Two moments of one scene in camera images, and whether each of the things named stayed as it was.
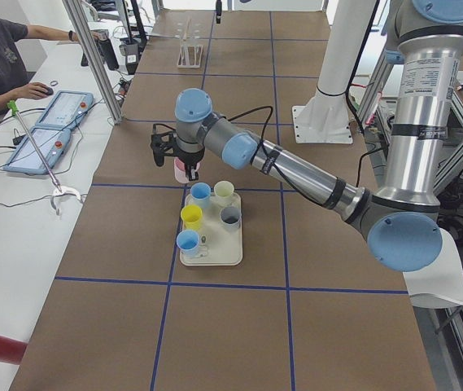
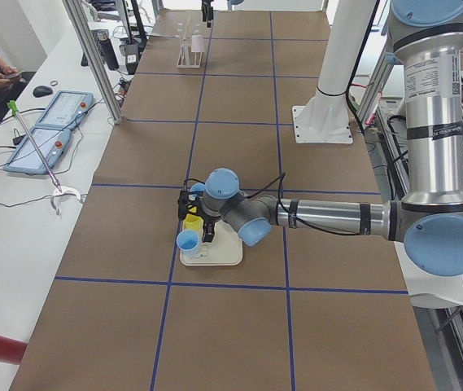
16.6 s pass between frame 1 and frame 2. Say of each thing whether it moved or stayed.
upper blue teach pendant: stayed
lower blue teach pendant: stayed
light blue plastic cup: stayed
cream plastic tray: stayed
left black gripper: moved
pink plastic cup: moved
